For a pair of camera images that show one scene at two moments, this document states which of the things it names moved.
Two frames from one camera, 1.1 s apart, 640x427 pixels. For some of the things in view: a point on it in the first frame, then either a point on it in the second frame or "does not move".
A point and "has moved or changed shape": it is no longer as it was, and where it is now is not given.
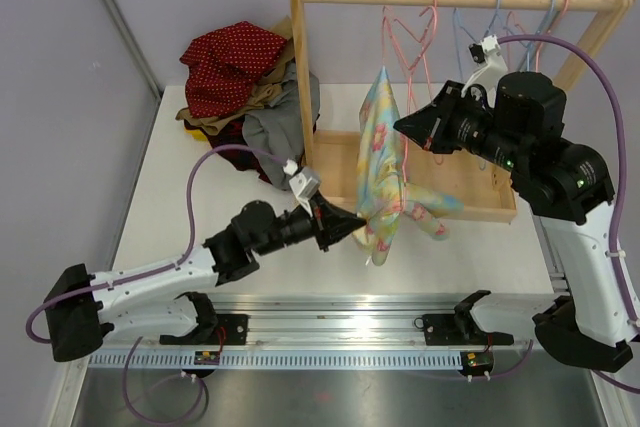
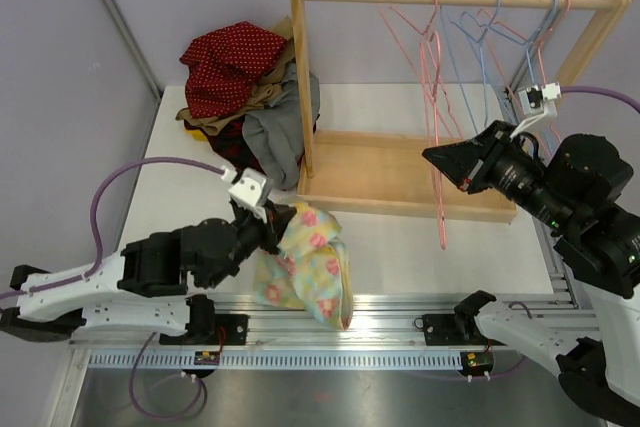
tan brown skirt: [269, 86] does not move
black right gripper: [432, 127] to [468, 163]
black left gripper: [329, 223] to [278, 218]
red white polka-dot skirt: [223, 65] does not move
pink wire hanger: [410, 67] has moved or changed shape
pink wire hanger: [385, 23] to [423, 50]
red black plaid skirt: [240, 158] does not move
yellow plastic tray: [197, 134] does not move
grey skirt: [277, 128] does not move
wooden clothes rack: [478, 187] does not move
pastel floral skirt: [384, 193] to [311, 271]
